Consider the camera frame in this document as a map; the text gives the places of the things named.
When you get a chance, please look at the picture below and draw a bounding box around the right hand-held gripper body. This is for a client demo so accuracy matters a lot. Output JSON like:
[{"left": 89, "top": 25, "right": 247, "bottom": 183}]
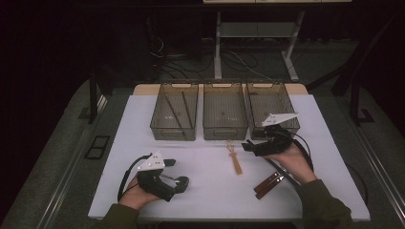
[{"left": 253, "top": 113, "right": 300, "bottom": 157}]

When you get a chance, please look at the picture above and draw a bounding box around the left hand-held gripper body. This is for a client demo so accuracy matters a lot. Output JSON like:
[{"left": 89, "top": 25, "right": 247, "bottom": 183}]
[{"left": 137, "top": 150, "right": 177, "bottom": 203}]

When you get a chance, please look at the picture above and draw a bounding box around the amber translucent plastic spoon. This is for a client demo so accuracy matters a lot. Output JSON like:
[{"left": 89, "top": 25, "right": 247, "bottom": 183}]
[{"left": 226, "top": 139, "right": 244, "bottom": 176}]

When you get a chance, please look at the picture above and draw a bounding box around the brown wooden-handled knife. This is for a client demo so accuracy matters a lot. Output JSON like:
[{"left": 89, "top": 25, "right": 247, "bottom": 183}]
[
  {"left": 255, "top": 176, "right": 286, "bottom": 200},
  {"left": 253, "top": 172, "right": 282, "bottom": 194}
]

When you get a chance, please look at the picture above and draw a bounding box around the translucent grey plastic bin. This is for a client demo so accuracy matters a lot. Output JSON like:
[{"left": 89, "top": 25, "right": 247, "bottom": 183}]
[
  {"left": 149, "top": 81, "right": 200, "bottom": 142},
  {"left": 244, "top": 81, "right": 301, "bottom": 141},
  {"left": 202, "top": 81, "right": 250, "bottom": 141}
]

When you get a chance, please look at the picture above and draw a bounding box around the dark brown chopstick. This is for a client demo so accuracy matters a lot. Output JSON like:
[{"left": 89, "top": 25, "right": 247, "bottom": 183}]
[
  {"left": 181, "top": 91, "right": 195, "bottom": 130},
  {"left": 163, "top": 94, "right": 186, "bottom": 132}
]

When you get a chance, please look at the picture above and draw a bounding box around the person's left hand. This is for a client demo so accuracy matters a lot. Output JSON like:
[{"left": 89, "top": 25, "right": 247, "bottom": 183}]
[{"left": 117, "top": 177, "right": 160, "bottom": 211}]

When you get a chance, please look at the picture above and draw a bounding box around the person's right hand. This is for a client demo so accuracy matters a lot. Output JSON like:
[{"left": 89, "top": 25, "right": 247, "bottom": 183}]
[{"left": 264, "top": 142, "right": 318, "bottom": 185}]

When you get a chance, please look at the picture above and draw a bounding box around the white table board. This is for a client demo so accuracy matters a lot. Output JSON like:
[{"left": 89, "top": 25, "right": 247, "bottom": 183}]
[{"left": 87, "top": 94, "right": 372, "bottom": 222}]

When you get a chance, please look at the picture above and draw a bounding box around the wooden table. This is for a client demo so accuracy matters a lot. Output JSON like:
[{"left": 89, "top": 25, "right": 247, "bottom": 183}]
[{"left": 132, "top": 83, "right": 309, "bottom": 96}]

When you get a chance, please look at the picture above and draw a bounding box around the black upright stand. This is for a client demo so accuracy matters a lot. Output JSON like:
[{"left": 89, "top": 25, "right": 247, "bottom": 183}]
[
  {"left": 348, "top": 79, "right": 376, "bottom": 127},
  {"left": 77, "top": 68, "right": 99, "bottom": 126}
]

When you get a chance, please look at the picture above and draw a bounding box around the black slanted stand leg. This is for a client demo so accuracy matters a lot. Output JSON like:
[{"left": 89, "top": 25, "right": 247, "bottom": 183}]
[{"left": 305, "top": 12, "right": 402, "bottom": 96}]

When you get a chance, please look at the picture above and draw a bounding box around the grey metal stand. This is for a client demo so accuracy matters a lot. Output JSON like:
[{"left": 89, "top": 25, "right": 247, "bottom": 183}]
[{"left": 213, "top": 10, "right": 306, "bottom": 83}]

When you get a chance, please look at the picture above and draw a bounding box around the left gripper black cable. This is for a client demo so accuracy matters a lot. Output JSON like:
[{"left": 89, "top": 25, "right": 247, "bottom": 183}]
[{"left": 117, "top": 153, "right": 154, "bottom": 202}]

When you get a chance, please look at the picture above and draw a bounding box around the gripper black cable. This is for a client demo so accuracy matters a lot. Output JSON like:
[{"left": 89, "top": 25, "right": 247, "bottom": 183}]
[
  {"left": 288, "top": 132, "right": 316, "bottom": 175},
  {"left": 117, "top": 153, "right": 154, "bottom": 202}
]

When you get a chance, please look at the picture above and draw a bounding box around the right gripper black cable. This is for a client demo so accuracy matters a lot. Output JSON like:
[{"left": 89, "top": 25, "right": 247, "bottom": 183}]
[{"left": 288, "top": 132, "right": 316, "bottom": 175}]

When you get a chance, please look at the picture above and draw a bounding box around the white floor cable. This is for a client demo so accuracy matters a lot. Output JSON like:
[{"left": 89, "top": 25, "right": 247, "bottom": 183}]
[{"left": 227, "top": 49, "right": 273, "bottom": 82}]

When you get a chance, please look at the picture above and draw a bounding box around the aluminium floor rail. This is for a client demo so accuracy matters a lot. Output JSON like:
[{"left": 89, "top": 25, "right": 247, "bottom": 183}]
[
  {"left": 37, "top": 94, "right": 108, "bottom": 229},
  {"left": 350, "top": 122, "right": 405, "bottom": 223}
]

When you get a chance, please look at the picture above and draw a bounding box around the tangle of black floor cables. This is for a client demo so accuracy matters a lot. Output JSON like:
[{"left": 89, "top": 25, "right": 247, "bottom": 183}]
[{"left": 147, "top": 32, "right": 224, "bottom": 81}]

